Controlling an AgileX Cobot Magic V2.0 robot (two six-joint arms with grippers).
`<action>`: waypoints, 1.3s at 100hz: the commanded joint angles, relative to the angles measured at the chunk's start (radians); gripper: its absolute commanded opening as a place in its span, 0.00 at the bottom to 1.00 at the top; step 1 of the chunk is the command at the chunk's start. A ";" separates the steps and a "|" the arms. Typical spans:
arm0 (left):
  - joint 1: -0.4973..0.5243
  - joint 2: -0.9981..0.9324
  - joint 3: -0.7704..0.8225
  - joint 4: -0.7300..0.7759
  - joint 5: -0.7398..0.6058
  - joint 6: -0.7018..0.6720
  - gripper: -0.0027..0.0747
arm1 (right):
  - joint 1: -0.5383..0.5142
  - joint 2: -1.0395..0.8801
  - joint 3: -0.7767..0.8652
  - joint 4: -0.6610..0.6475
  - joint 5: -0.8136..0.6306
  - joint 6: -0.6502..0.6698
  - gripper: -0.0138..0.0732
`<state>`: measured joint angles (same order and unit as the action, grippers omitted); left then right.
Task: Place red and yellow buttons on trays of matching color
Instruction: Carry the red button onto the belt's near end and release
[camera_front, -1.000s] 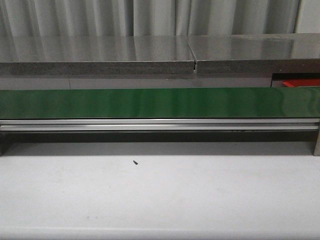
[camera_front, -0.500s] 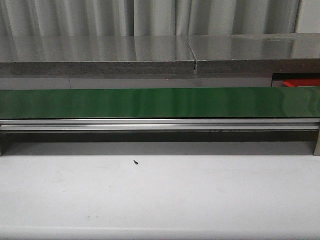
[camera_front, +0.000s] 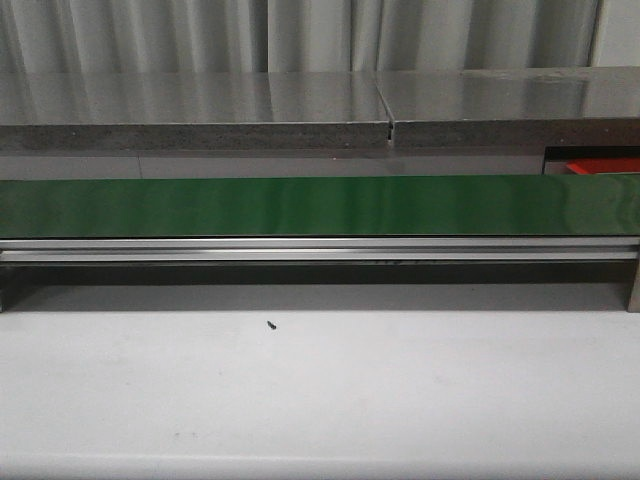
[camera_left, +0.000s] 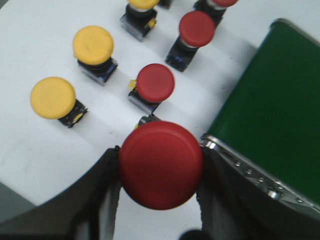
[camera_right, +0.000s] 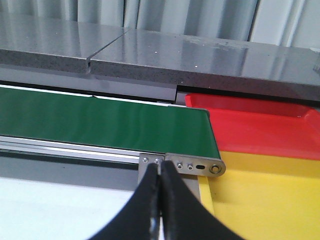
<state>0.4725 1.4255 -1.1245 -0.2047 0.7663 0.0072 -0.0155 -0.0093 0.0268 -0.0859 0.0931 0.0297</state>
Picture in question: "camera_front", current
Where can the right conveyor support leg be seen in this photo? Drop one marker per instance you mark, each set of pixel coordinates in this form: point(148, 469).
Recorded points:
point(632, 301)

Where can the aluminium conveyor side rail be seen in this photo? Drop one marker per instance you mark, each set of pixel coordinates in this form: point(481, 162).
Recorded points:
point(316, 249)

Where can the grey pleated curtain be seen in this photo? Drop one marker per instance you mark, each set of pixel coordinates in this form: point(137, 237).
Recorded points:
point(291, 36)

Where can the red plastic tray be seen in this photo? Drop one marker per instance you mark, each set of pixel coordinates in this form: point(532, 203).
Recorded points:
point(597, 166)

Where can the green conveyor belt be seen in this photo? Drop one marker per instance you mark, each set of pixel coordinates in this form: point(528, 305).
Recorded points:
point(495, 205)

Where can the grey stone counter left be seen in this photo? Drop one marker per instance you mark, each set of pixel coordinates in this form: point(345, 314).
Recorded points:
point(191, 112)

